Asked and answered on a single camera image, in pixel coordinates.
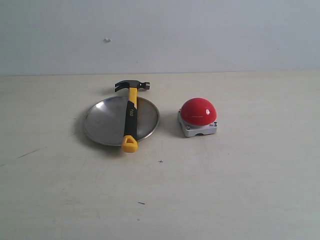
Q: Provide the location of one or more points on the yellow black claw hammer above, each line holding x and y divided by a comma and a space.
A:
129, 141

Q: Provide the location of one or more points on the red dome push button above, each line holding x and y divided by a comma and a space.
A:
197, 116

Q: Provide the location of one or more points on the round stainless steel plate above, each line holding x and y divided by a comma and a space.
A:
104, 122

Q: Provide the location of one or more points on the small white wall hook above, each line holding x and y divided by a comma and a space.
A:
107, 40

